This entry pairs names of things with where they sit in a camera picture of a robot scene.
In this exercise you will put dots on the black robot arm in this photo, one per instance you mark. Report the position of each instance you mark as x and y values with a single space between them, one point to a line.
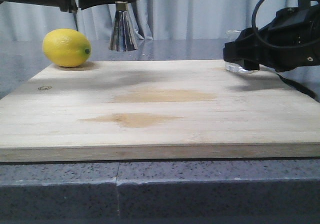
265 61

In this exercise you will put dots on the steel double jigger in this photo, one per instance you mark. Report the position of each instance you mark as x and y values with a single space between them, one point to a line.
123 37

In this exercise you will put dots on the yellow lemon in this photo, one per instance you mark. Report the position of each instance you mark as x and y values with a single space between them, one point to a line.
66 47

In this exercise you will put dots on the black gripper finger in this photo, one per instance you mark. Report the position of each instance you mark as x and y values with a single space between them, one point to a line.
245 50

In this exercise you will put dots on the grey curtain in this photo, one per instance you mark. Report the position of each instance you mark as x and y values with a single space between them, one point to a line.
151 19

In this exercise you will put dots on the wooden cutting board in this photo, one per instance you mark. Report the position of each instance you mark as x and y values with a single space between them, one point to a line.
128 110

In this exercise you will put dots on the clear glass beaker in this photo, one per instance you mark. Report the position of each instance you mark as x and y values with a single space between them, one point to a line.
232 35

